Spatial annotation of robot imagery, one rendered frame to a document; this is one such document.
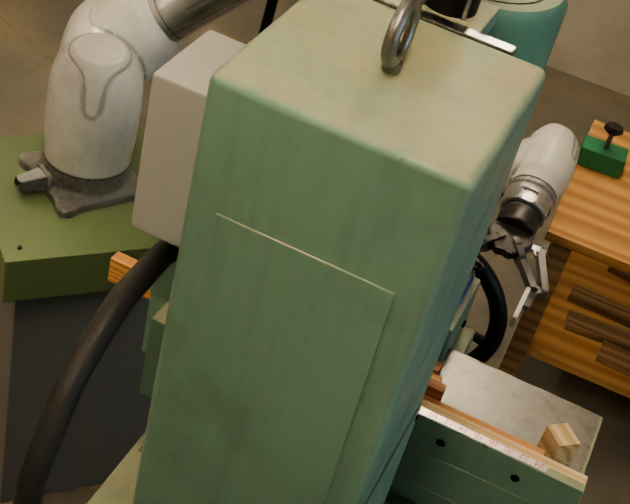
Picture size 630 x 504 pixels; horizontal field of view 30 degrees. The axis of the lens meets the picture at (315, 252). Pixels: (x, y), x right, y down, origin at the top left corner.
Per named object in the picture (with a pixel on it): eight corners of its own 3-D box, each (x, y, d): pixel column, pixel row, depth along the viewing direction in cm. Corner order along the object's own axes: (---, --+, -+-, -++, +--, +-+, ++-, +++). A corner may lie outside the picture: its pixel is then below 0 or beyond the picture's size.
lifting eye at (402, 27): (411, 59, 98) (433, -12, 94) (386, 88, 93) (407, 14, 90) (394, 51, 98) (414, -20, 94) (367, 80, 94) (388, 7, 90)
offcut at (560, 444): (536, 445, 155) (546, 424, 153) (557, 443, 156) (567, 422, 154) (549, 467, 153) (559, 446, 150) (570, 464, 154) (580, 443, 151)
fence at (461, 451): (571, 512, 147) (586, 484, 144) (568, 521, 146) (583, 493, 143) (151, 313, 159) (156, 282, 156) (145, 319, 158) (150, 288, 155)
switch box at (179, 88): (238, 200, 112) (270, 52, 102) (188, 253, 104) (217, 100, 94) (181, 174, 113) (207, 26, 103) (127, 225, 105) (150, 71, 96)
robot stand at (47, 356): (-31, 397, 259) (-21, 175, 223) (103, 376, 272) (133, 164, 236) (0, 504, 239) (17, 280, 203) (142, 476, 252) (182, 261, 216)
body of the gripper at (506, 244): (503, 193, 212) (483, 231, 207) (547, 212, 210) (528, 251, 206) (495, 217, 218) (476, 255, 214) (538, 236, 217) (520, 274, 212)
